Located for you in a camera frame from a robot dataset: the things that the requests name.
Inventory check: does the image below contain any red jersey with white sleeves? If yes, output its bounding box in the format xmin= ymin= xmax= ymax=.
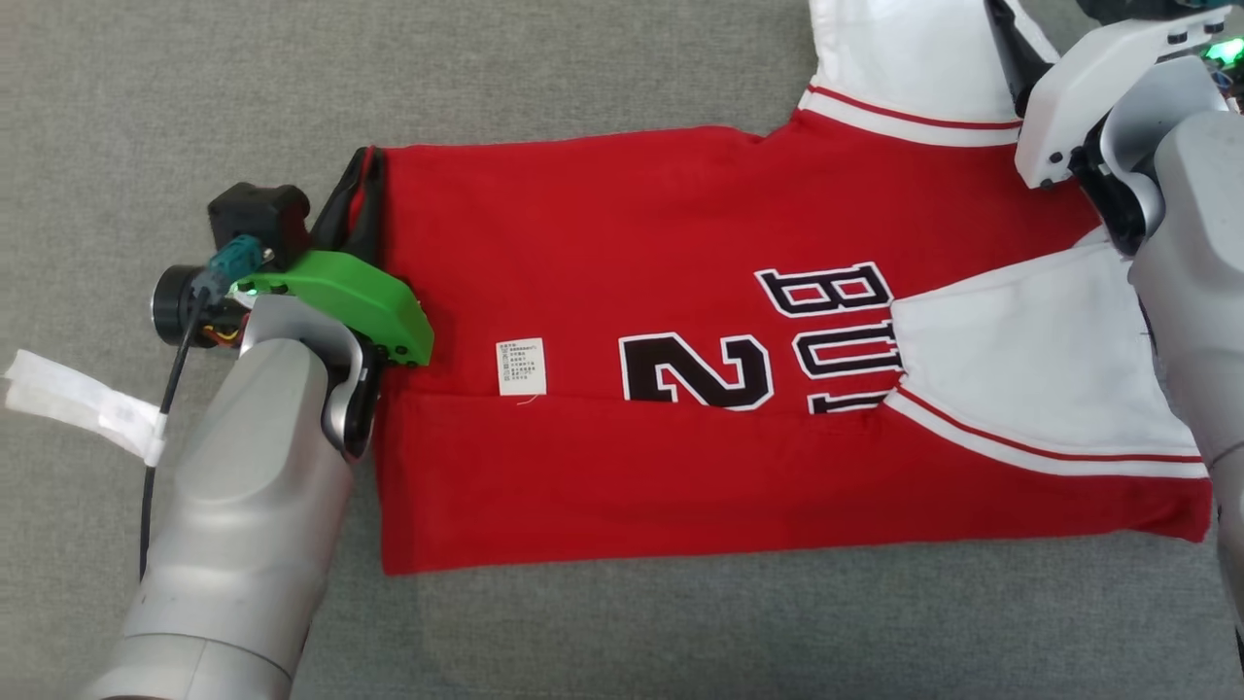
xmin=362 ymin=0 xmax=1216 ymax=577

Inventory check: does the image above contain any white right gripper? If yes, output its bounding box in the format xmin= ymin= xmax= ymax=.
xmin=984 ymin=0 xmax=1231 ymax=192

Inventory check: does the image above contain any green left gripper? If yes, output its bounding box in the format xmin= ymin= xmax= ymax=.
xmin=233 ymin=147 xmax=436 ymax=368

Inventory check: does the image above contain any grey fabric sofa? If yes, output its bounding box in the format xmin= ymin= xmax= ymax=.
xmin=0 ymin=0 xmax=1244 ymax=700

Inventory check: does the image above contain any white paper cable label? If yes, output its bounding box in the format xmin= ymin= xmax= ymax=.
xmin=0 ymin=348 xmax=168 ymax=468

